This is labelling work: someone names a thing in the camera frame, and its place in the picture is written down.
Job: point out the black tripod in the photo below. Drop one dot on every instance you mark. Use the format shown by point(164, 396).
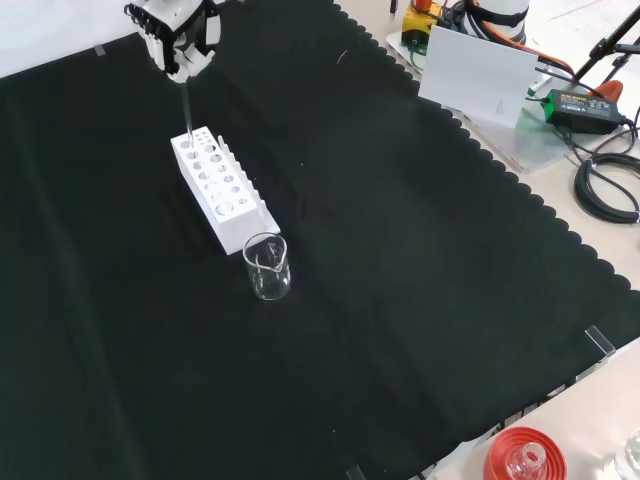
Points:
point(600, 45)

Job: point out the white test tube rack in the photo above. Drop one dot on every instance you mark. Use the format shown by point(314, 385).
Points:
point(220, 225)

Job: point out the pale board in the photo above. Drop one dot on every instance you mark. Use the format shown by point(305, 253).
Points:
point(475, 75)

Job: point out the clear glassware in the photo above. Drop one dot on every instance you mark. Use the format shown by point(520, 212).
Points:
point(630, 455)

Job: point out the yellow stop button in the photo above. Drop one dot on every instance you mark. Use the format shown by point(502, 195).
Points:
point(417, 25)

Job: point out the small clear glass bottle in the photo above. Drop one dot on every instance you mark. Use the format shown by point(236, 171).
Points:
point(527, 460)

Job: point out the red ribbed disc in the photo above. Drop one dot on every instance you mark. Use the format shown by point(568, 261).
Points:
point(500, 450)

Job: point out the black bench cloth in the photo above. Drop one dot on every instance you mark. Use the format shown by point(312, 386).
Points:
point(350, 250)

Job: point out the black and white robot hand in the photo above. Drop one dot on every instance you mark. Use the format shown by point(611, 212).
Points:
point(175, 25)

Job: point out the black power adapter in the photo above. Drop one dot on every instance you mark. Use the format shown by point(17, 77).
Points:
point(582, 110)

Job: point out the translucent base plate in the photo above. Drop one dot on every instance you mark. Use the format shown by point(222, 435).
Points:
point(540, 145)

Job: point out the clear glass beaker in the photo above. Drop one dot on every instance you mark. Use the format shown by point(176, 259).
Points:
point(267, 280)

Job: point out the clear cloth clip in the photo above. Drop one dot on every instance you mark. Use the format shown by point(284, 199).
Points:
point(100, 50)
point(356, 473)
point(600, 341)

